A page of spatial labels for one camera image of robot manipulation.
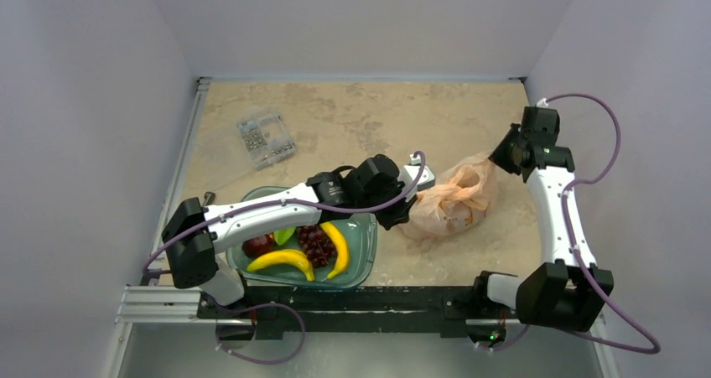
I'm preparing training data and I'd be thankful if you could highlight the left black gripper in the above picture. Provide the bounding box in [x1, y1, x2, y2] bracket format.
[358, 179, 418, 231]

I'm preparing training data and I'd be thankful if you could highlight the orange plastic bag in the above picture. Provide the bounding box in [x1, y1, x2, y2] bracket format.
[401, 152, 498, 240]

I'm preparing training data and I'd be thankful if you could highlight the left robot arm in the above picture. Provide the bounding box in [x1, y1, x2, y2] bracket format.
[151, 151, 427, 318]

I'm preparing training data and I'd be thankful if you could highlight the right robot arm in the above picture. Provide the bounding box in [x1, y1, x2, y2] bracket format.
[470, 106, 614, 332]

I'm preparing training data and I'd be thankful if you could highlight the right yellow fake banana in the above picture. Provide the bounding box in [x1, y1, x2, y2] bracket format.
[320, 222, 350, 280]

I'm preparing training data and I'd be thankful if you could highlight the yellow fake banana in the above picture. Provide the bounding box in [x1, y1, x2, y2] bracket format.
[320, 222, 350, 280]
[247, 249, 315, 282]

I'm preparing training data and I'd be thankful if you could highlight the purple fake grape bunch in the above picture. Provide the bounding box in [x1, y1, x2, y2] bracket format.
[295, 225, 337, 269]

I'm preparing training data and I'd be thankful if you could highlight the green fake leaf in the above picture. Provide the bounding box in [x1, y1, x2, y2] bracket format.
[272, 227, 296, 246]

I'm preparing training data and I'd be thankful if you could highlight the front yellow fake banana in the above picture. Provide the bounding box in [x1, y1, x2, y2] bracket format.
[247, 249, 315, 282]

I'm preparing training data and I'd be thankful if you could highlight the dark red fake plum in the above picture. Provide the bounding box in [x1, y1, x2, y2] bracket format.
[241, 234, 275, 259]

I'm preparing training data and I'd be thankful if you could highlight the teal plastic tray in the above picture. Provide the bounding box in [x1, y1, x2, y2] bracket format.
[225, 214, 377, 291]

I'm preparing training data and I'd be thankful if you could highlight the clear screw box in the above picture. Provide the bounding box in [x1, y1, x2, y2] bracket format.
[236, 106, 296, 170]

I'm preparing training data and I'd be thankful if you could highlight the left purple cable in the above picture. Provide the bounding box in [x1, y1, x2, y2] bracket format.
[141, 151, 428, 279]

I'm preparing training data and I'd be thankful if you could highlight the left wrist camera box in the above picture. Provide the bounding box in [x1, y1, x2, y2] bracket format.
[398, 153, 436, 192]

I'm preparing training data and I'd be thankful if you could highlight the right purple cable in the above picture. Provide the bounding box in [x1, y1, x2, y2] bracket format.
[536, 93, 662, 355]

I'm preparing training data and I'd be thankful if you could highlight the black base frame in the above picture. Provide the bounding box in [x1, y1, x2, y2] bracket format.
[196, 285, 516, 343]

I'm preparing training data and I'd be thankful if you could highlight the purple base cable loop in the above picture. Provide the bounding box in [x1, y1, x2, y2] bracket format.
[205, 296, 308, 365]

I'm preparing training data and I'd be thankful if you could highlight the black metal clamp handle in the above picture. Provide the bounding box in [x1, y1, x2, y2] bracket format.
[202, 191, 216, 207]

